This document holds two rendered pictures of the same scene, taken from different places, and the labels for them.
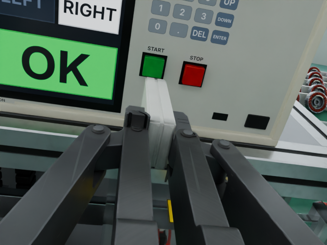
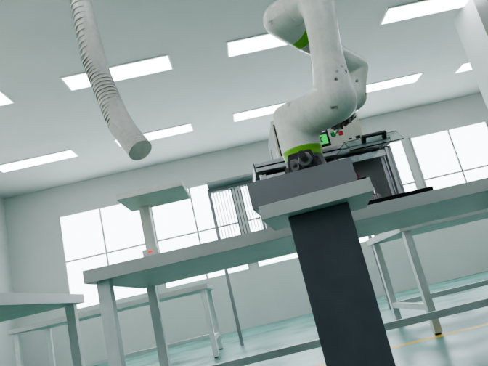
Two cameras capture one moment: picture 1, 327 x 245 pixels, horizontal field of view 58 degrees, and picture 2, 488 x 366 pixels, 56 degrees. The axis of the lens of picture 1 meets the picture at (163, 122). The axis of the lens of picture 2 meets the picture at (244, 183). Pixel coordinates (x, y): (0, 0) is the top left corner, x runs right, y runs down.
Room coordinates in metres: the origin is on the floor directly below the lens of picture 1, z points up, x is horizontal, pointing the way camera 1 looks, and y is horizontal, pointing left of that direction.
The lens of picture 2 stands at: (-1.97, 0.25, 0.51)
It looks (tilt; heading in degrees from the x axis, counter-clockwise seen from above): 14 degrees up; 7
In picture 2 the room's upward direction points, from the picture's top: 13 degrees counter-clockwise
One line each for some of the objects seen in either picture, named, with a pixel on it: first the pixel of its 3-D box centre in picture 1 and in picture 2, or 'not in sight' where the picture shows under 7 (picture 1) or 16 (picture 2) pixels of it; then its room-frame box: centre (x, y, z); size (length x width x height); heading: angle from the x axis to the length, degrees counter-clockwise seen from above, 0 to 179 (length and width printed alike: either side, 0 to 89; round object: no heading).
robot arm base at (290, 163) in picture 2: not in sight; (303, 164); (-0.59, 0.22, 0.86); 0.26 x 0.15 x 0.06; 173
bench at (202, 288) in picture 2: not in sight; (125, 339); (3.12, 2.54, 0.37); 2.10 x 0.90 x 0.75; 99
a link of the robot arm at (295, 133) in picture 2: not in sight; (300, 130); (-0.54, 0.20, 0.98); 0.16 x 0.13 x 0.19; 51
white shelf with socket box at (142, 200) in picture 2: not in sight; (162, 232); (0.55, 1.07, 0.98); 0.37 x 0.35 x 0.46; 99
